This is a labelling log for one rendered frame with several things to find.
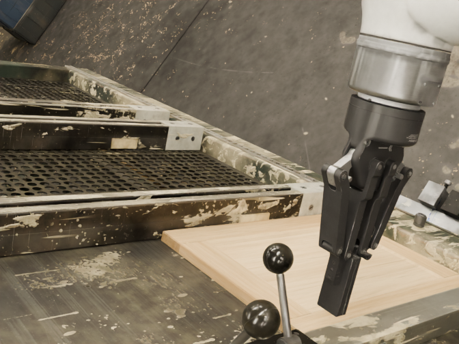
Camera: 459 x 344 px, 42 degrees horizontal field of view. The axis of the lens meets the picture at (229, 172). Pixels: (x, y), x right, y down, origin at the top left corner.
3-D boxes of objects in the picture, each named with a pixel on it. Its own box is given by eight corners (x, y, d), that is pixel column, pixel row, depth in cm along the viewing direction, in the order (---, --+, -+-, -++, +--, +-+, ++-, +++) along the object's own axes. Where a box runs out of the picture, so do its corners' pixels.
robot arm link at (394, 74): (469, 57, 58) (451, 117, 60) (393, 41, 64) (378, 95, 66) (418, 46, 52) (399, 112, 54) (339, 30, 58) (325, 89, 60)
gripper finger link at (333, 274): (352, 241, 63) (333, 244, 61) (340, 284, 64) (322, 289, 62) (341, 236, 64) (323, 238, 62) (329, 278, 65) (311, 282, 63)
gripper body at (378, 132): (395, 107, 54) (368, 202, 57) (443, 112, 60) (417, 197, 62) (333, 89, 60) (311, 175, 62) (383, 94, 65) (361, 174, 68)
